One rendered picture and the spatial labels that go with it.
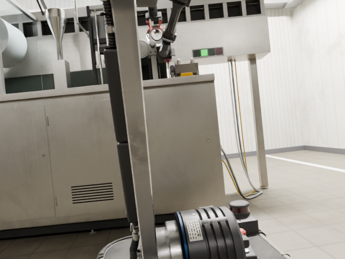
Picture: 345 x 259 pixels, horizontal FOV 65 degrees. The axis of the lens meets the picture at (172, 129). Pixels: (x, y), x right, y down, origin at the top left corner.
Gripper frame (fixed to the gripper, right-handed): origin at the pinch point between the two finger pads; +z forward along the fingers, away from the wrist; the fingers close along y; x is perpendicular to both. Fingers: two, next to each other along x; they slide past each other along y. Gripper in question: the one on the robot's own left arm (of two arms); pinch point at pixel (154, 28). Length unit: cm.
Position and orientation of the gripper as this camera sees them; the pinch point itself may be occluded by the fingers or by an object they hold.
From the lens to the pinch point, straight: 193.6
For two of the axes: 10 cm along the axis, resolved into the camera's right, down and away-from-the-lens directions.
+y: 10.0, -1.0, 0.0
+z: 0.6, 6.3, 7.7
